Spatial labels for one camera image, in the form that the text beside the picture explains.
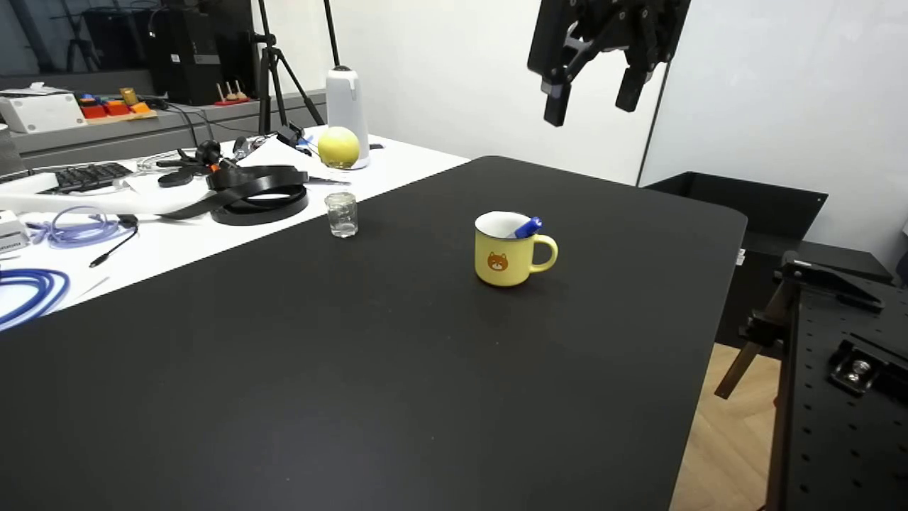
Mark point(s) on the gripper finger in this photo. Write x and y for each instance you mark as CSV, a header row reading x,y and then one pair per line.
x,y
633,89
557,99

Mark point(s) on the black clamp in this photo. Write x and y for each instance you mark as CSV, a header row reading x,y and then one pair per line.
x,y
826,278

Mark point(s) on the white cylindrical device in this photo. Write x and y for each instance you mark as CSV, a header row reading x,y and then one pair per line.
x,y
346,96

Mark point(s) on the black keyboard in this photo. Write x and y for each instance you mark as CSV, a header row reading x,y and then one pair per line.
x,y
89,176

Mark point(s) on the wooden peg toy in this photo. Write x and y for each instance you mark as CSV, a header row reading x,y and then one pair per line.
x,y
230,96

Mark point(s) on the yellow ball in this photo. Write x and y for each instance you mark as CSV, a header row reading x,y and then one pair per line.
x,y
338,147

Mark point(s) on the black computer tower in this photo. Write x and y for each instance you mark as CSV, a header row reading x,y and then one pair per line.
x,y
186,57

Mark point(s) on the yellow mug with bear print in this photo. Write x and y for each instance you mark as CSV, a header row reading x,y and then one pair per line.
x,y
505,259

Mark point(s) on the small flexible black tripod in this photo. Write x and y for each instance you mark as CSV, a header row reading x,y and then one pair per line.
x,y
207,152

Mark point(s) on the black open bin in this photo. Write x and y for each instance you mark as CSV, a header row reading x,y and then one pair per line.
x,y
752,206

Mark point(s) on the colourful toy block set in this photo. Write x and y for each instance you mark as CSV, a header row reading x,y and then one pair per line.
x,y
113,108

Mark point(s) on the blue marker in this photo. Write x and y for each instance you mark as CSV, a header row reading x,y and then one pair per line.
x,y
528,227

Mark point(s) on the small clear glass jar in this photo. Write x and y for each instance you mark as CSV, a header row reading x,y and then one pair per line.
x,y
342,216

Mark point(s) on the small white box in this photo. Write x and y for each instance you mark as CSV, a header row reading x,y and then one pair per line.
x,y
10,234

